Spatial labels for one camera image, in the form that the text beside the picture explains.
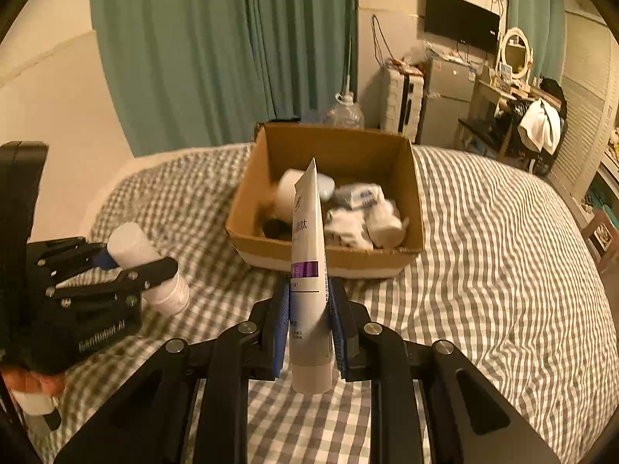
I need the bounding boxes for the clear plastic bag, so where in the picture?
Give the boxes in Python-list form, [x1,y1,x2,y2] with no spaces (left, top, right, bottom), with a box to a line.
[404,41,437,67]

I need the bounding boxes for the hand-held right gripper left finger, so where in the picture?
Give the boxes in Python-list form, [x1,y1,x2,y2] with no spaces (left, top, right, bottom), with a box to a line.
[53,278,291,464]

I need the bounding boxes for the wooden dressing table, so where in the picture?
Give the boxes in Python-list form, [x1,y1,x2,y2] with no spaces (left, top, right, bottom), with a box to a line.
[471,65,539,123]

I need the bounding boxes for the white wardrobe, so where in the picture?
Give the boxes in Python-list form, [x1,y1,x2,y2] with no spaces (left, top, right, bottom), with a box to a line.
[549,7,619,252]

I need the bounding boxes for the blue white tissue packet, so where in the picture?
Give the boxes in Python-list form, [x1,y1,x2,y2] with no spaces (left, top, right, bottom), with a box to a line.
[335,183,386,212]

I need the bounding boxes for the wide green curtain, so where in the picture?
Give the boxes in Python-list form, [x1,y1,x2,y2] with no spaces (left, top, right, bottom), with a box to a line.
[89,0,359,158]

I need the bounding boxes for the large clear water bottle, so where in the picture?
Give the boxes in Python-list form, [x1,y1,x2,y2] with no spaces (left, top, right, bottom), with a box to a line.
[325,92,365,131]

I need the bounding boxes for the round white vanity mirror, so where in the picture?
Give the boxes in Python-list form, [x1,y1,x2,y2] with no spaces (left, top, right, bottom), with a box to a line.
[498,26,534,82]

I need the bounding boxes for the white suitcase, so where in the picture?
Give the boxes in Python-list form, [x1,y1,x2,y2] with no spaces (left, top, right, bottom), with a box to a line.
[380,65,426,142]

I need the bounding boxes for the cardboard box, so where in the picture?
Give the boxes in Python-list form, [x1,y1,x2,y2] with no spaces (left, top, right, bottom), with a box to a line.
[226,122,426,280]

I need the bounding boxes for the narrow green curtain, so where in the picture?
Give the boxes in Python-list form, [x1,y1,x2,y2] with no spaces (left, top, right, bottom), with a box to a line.
[505,0,567,84]

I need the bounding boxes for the white purple tube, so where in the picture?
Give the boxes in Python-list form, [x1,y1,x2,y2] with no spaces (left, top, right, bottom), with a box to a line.
[289,157,336,395]

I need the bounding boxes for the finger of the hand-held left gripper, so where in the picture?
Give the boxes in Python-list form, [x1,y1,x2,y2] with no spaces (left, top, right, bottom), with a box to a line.
[26,236,115,284]
[46,257,179,311]

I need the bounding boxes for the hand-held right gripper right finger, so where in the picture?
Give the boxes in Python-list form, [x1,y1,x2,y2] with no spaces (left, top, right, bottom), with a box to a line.
[325,275,562,464]

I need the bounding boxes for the white plastic bottle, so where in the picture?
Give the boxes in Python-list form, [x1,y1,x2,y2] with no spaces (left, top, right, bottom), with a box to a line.
[107,222,191,318]

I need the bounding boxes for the wall cables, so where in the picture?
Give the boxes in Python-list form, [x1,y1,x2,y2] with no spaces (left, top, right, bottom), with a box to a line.
[370,14,396,67]

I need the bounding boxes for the wooden stool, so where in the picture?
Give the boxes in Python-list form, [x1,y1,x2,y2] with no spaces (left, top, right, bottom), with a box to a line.
[583,212,616,258]

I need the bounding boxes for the grey small fridge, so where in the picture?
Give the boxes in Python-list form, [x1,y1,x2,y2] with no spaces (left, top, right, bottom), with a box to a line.
[417,54,477,146]

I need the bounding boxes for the black wall television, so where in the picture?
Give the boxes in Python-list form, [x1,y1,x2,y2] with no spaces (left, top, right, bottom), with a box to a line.
[424,0,502,55]

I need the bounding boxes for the black bag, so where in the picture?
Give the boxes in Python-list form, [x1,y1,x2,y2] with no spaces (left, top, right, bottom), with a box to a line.
[539,77,567,108]

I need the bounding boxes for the pale round jar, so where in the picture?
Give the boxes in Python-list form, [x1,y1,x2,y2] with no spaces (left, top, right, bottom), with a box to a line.
[316,173,336,203]

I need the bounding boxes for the white cylindrical jar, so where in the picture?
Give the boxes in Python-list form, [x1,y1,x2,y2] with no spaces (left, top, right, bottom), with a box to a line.
[275,168,306,218]

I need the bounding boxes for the checkered blanket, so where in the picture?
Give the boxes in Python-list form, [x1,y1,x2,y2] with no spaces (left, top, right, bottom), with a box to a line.
[29,142,605,464]

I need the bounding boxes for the person's left hand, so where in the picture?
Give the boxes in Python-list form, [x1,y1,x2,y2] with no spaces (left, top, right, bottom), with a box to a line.
[0,365,67,400]

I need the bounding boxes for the white cloth glove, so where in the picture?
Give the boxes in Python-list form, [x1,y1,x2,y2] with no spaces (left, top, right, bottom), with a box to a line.
[323,203,383,250]

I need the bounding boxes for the white towel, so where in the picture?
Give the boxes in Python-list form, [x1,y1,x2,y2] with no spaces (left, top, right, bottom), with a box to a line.
[517,99,561,154]

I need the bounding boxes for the black pouch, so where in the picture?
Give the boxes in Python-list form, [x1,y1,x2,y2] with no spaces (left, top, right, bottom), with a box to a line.
[261,217,294,241]

